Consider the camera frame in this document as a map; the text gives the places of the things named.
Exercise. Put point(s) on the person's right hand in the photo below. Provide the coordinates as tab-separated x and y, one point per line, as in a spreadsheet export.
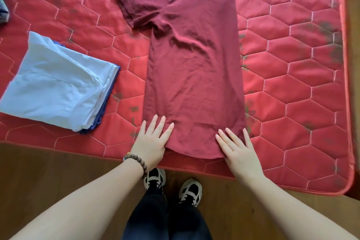
240	155

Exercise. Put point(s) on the person's left hand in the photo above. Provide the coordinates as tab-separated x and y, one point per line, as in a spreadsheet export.
150	144

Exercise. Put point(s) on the dark blue shirt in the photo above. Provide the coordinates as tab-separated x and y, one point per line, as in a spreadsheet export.
104	102

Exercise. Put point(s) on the maroon shirt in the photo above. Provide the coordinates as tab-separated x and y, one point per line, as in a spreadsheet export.
194	65

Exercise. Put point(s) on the red quilted mattress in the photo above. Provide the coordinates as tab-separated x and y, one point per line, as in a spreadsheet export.
295	79

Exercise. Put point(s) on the light blue shirt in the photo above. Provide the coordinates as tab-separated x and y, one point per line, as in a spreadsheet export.
56	85

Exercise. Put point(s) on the dark grey trousers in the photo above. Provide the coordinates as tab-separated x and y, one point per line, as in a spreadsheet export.
3	13

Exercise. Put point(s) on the person's left forearm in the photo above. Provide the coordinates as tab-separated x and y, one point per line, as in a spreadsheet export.
78	206

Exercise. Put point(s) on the person's right forearm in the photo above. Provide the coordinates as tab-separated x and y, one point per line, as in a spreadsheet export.
295	209

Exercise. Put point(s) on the person's left black white shoe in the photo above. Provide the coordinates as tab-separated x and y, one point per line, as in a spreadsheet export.
154	178

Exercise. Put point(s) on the person's black white shoe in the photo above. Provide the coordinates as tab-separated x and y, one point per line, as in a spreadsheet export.
191	190
154	178

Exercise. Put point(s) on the person's right black white shoe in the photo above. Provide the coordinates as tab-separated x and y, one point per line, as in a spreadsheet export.
191	190

